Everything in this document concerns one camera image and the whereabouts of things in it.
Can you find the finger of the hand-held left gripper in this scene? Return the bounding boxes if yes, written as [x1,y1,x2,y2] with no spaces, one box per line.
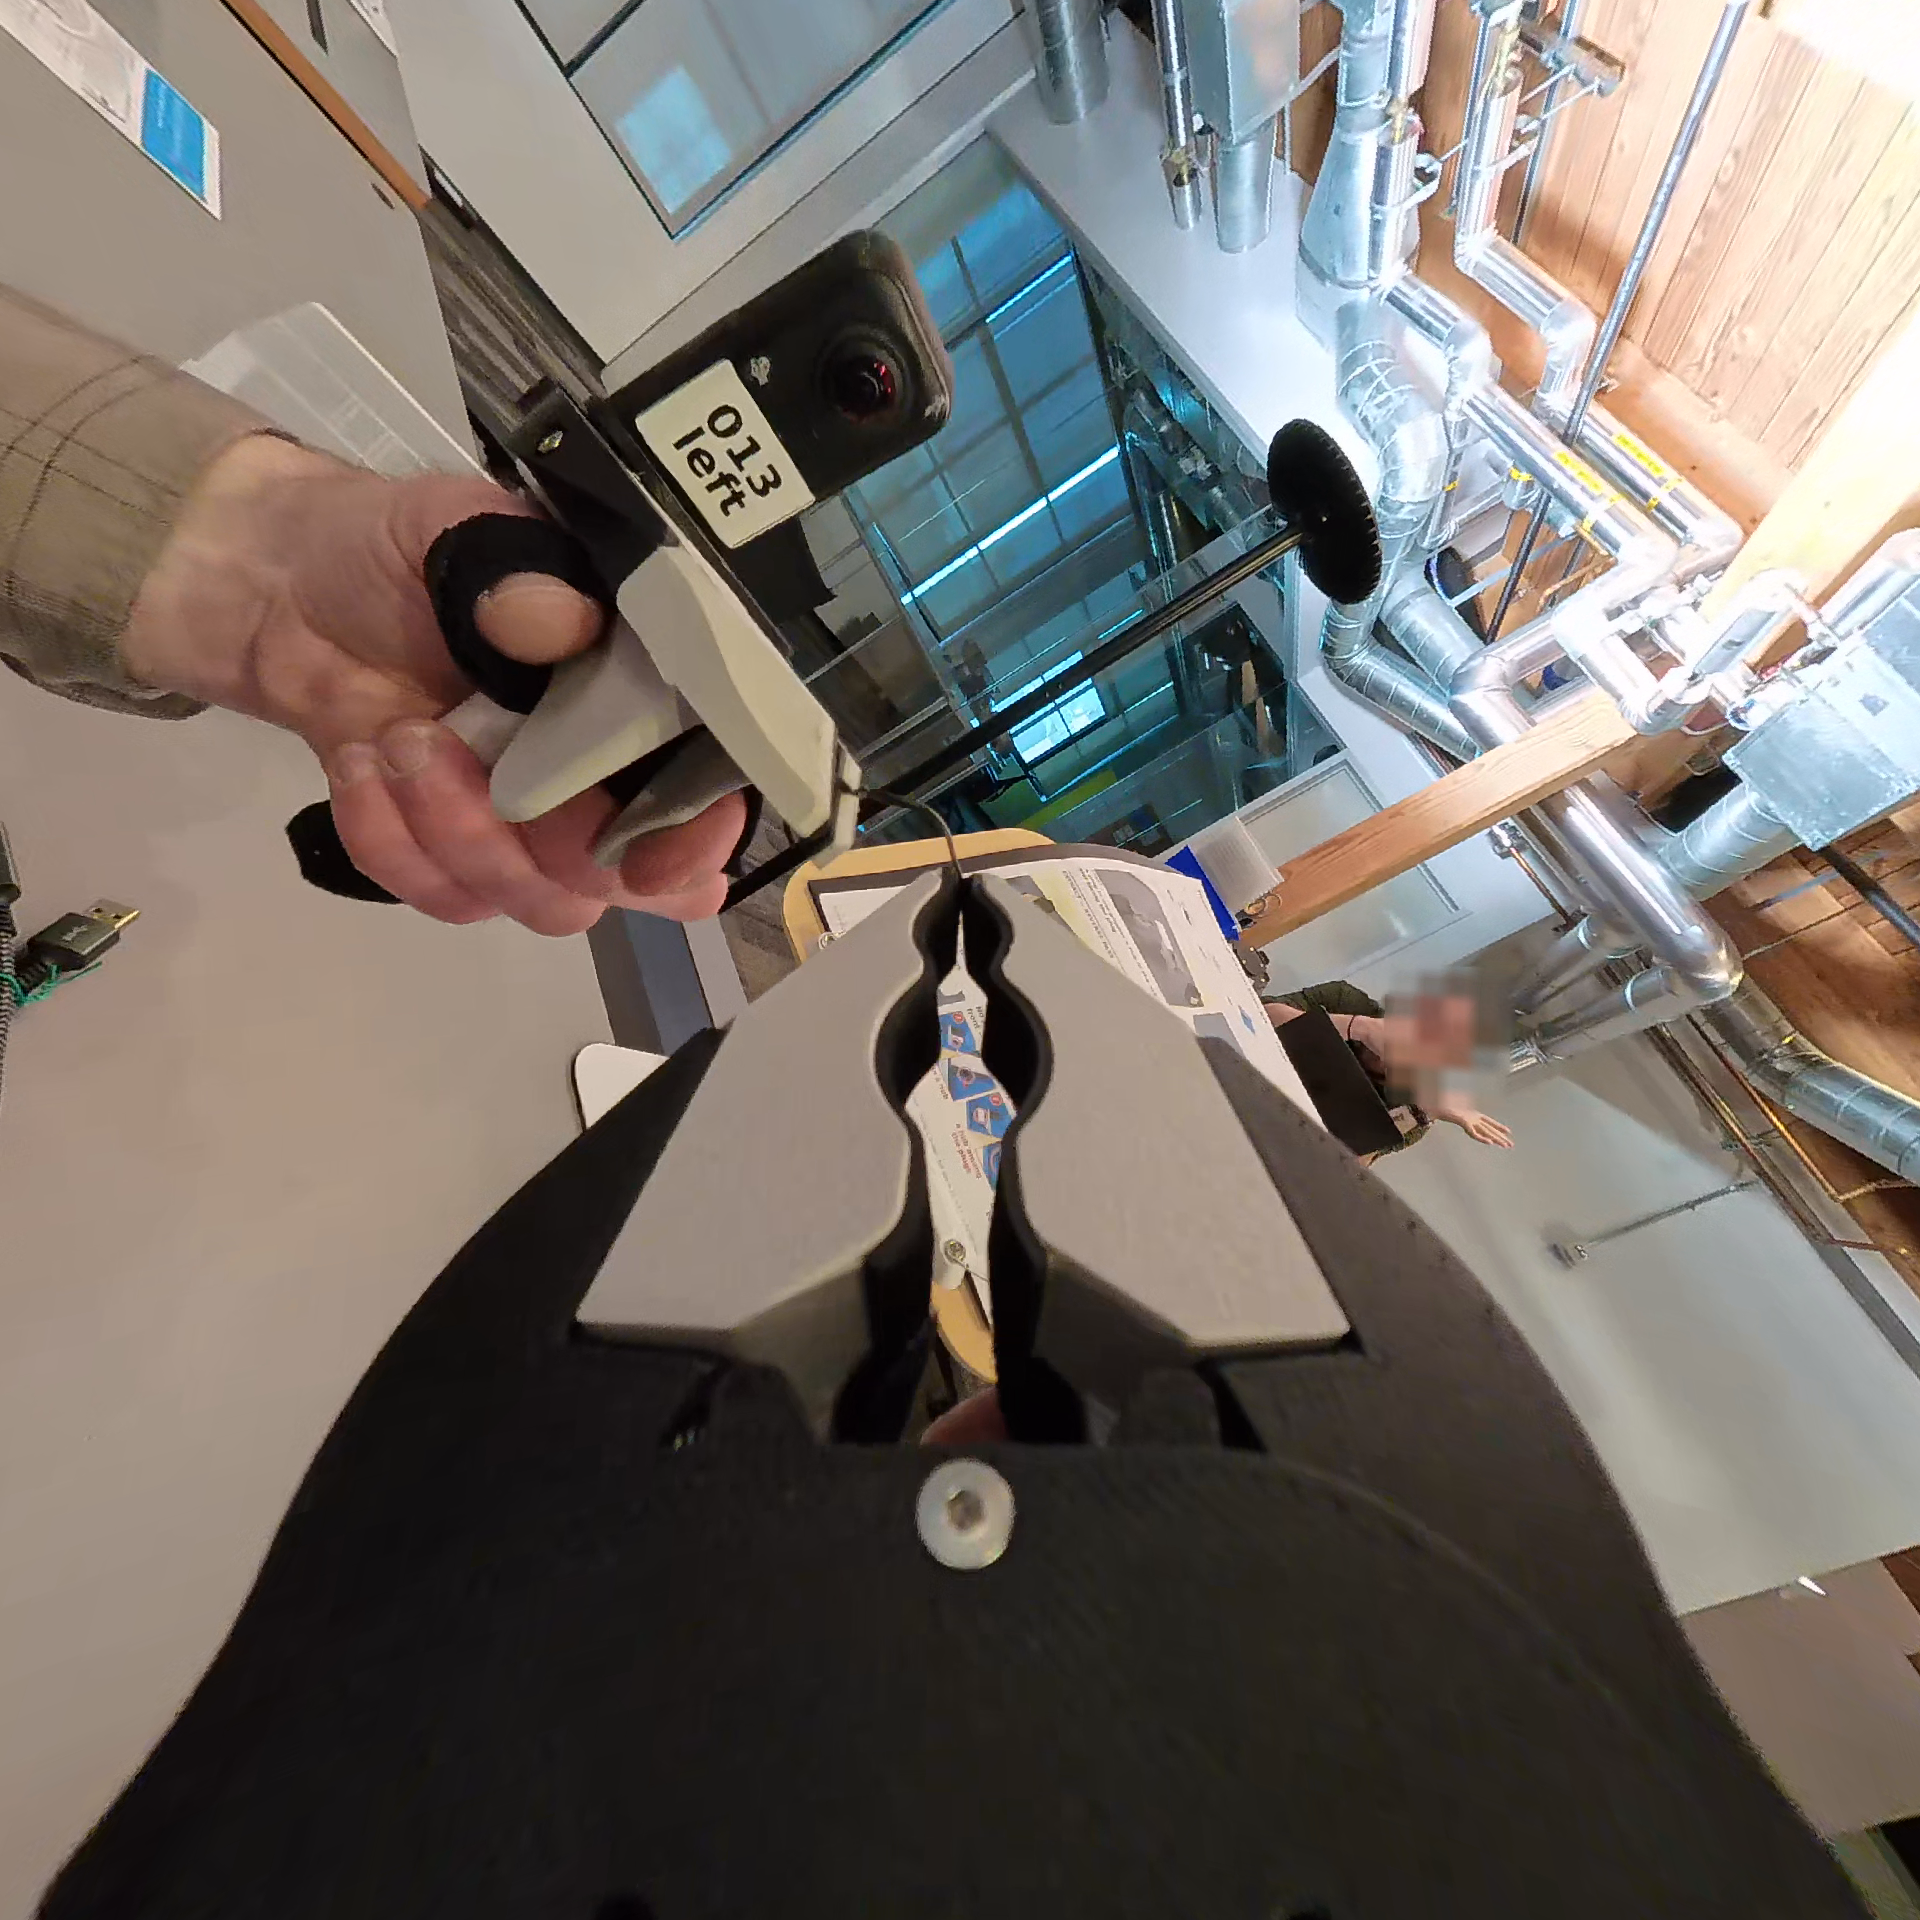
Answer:
[616,551,866,873]

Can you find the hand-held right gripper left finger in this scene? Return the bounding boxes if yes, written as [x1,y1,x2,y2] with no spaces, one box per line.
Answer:
[578,878,927,1413]

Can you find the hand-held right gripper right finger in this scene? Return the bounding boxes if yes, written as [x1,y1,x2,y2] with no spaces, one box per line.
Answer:
[1002,878,1352,1413]

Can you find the person's left hand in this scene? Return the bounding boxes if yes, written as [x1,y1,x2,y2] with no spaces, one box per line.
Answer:
[121,450,758,939]

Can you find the instruction sheet wooden board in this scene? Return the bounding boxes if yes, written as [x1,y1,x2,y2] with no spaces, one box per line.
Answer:
[786,833,1277,1388]

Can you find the black pole with round disc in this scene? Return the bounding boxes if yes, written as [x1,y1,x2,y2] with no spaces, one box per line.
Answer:
[721,422,1388,909]

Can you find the silver ventilation ducts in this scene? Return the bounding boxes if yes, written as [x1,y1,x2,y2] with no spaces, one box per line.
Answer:
[1021,0,1920,1187]

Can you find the wooden post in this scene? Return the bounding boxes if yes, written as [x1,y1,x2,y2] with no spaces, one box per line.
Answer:
[1248,389,1920,948]

